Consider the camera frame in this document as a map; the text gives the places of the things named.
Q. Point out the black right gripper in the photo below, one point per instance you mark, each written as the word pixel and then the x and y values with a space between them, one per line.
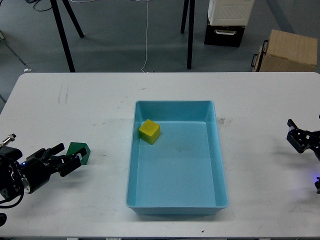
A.
pixel 302 140

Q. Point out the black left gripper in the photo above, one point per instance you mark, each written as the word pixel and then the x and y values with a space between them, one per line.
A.
pixel 37 169

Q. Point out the yellow wooden block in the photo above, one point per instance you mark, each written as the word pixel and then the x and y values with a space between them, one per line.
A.
pixel 149 131

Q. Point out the green wooden block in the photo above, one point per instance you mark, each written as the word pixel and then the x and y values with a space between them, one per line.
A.
pixel 80 149

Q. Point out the black table leg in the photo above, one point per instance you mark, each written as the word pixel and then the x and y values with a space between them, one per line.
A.
pixel 62 35
pixel 184 16
pixel 190 33
pixel 73 18

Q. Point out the black table leg right inner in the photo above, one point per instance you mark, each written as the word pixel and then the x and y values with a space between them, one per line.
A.
pixel 184 16

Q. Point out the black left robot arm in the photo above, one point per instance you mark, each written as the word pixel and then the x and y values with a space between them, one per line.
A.
pixel 17 179

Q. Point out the black storage box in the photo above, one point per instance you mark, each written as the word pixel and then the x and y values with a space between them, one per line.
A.
pixel 224 35

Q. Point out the blue plastic bin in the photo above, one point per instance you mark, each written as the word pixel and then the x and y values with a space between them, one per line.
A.
pixel 182 173

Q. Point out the black table leg left inner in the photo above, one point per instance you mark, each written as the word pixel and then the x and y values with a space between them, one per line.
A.
pixel 73 18

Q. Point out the wooden box with handles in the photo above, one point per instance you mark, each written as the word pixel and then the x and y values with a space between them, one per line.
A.
pixel 286 52

